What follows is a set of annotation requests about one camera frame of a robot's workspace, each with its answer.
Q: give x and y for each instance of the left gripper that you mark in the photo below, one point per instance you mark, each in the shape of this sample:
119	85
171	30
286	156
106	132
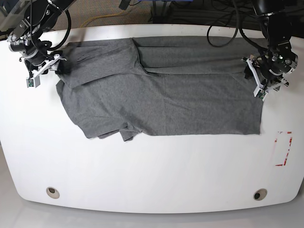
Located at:
264	78

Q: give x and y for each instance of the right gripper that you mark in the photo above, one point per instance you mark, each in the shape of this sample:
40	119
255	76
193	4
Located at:
57	62

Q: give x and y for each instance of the grey T-shirt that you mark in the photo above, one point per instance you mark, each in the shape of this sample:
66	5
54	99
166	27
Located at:
159	86

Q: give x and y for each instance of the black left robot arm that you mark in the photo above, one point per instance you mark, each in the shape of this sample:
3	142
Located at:
277	59

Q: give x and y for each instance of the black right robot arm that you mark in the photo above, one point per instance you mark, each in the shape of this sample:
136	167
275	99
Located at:
39	17

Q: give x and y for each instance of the red tape rectangle marking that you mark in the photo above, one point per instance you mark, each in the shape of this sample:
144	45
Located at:
282	147

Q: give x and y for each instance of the right table grommet hole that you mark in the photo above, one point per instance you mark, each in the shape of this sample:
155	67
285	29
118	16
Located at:
260	194

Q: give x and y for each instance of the table grommet hole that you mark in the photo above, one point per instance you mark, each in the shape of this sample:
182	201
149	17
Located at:
52	193
260	194

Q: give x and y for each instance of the left table grommet hole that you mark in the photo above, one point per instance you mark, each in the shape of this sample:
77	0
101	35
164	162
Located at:
52	193

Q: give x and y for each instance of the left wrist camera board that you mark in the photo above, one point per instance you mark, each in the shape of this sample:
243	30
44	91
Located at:
260	93

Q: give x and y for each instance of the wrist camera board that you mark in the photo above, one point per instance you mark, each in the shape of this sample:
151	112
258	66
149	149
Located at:
260	93
33	82

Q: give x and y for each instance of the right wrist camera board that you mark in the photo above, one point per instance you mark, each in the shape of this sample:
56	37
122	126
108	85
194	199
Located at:
33	82

